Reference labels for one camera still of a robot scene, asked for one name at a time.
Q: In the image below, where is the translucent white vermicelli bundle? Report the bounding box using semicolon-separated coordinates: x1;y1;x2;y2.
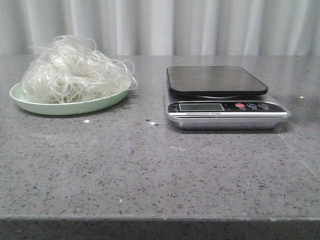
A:
20;35;138;104

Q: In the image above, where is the silver black kitchen scale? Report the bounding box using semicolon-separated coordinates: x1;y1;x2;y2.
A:
164;66;291;130

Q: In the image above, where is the light green round plate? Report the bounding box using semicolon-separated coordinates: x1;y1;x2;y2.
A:
9;83;129;116

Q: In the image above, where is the white pleated curtain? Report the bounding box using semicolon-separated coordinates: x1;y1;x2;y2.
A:
0;0;320;56

